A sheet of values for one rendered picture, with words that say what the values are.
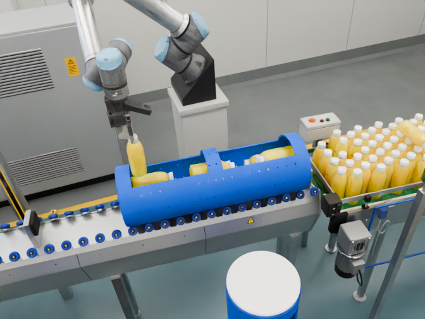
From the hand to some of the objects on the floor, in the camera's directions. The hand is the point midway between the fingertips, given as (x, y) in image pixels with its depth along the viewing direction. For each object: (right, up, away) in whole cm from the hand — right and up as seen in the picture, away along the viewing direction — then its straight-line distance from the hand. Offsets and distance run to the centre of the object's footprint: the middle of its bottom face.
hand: (133, 137), depth 157 cm
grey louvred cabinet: (-156, -38, +192) cm, 250 cm away
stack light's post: (+132, -108, +79) cm, 188 cm away
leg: (-14, -118, +81) cm, 143 cm away
